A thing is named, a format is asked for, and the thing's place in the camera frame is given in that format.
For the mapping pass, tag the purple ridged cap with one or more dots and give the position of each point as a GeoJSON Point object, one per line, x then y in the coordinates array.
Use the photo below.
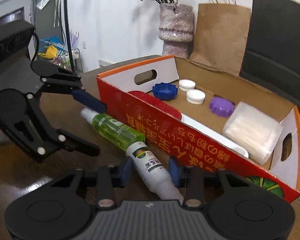
{"type": "Point", "coordinates": [222, 106]}

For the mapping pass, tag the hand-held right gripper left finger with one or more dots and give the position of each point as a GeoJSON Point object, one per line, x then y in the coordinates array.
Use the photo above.
{"type": "Point", "coordinates": [126, 172]}

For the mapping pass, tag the white spray bottle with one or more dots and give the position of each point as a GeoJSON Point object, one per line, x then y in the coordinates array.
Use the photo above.
{"type": "Point", "coordinates": [150, 166]}

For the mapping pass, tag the brown paper bag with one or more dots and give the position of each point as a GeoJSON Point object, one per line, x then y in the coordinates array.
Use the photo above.
{"type": "Point", "coordinates": [220, 35]}

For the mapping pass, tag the black paper bag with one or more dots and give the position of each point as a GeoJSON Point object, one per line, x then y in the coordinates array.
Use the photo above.
{"type": "Point", "coordinates": [277, 50]}

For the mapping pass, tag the pink mottled vase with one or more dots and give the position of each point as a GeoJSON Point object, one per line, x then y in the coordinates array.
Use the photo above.
{"type": "Point", "coordinates": [176, 30]}

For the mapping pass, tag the translucent plastic container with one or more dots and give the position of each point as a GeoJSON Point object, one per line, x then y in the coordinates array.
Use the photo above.
{"type": "Point", "coordinates": [252, 132]}

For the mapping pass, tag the white wall heater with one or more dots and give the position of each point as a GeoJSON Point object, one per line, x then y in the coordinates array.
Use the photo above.
{"type": "Point", "coordinates": [106, 63]}

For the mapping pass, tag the green spray bottle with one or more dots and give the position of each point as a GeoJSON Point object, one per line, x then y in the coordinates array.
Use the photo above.
{"type": "Point", "coordinates": [115, 127]}

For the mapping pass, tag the blue ridged cap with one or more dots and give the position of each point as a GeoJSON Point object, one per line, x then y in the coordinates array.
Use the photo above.
{"type": "Point", "coordinates": [165, 92]}

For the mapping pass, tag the purple coral ornament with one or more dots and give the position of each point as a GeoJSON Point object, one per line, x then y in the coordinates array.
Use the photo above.
{"type": "Point", "coordinates": [74, 38]}

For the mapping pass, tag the grey cabinet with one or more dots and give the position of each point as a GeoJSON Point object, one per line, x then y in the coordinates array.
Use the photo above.
{"type": "Point", "coordinates": [46, 22]}

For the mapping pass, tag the white bottle cap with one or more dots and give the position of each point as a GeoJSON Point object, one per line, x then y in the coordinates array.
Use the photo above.
{"type": "Point", "coordinates": [187, 85]}
{"type": "Point", "coordinates": [195, 97]}

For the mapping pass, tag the red cardboard box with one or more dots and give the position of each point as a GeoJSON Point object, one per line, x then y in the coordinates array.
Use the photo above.
{"type": "Point", "coordinates": [190, 140]}

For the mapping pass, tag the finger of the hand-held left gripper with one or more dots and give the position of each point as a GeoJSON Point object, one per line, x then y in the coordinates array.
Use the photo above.
{"type": "Point", "coordinates": [52, 135]}
{"type": "Point", "coordinates": [88, 100]}

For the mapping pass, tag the white wall socket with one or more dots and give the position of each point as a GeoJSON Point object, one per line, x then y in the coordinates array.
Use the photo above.
{"type": "Point", "coordinates": [85, 44]}

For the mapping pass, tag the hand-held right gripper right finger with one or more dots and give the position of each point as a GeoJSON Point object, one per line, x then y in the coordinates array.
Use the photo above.
{"type": "Point", "coordinates": [174, 172]}

